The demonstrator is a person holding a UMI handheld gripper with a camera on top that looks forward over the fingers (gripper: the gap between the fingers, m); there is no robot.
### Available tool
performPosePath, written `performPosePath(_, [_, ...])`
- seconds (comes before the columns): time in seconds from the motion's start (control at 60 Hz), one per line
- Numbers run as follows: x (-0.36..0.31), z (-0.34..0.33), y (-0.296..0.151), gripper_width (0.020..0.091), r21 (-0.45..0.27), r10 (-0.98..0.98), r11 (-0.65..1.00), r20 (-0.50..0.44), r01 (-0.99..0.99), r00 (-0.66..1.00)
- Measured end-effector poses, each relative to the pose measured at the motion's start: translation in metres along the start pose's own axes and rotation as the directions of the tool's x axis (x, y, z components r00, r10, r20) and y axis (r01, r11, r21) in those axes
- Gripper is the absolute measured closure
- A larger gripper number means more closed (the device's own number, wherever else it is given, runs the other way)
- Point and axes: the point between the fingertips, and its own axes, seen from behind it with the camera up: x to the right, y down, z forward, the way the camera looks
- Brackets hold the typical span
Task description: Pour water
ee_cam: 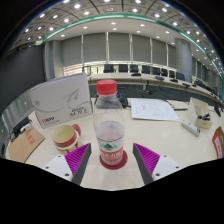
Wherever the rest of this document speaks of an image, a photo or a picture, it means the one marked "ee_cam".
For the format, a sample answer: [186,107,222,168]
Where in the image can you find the open red-sided cardboard box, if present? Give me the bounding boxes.
[211,125,224,160]

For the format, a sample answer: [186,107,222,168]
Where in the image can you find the grey round pillar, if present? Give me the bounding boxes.
[174,38,194,83]

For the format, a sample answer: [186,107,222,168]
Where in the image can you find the white power strip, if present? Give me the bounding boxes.
[180,119,202,138]

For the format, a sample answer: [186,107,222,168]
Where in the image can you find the white paper sheet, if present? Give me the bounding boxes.
[130,98,181,123]

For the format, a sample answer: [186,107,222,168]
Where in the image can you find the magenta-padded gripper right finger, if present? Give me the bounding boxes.
[132,143,184,186]

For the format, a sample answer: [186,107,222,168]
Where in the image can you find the small beige cardboard box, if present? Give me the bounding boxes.
[186,96,214,130]

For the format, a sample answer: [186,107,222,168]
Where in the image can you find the ceiling lights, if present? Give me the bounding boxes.
[23,0,224,68]

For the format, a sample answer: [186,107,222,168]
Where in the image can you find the flat round red coaster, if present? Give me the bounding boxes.
[99,149,129,171]

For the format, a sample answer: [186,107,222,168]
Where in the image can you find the clear red-capped water bottle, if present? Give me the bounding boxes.
[92,79,126,167]

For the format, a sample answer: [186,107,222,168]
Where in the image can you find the red and cream mug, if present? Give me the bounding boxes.
[51,123,82,155]

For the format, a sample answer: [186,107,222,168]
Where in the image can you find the small black table device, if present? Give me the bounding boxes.
[213,104,223,118]

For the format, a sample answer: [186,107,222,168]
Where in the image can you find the black desk device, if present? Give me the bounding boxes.
[116,93,129,109]

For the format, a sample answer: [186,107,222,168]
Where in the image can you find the brown paper envelope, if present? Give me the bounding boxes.
[7,127,47,164]

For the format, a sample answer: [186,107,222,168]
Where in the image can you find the white paper carton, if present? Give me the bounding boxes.
[29,73,94,129]

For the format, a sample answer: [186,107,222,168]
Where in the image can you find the black power adapter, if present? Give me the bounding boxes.
[12,116,32,136]

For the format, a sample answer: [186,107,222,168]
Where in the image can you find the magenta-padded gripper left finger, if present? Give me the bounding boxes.
[43,142,93,186]

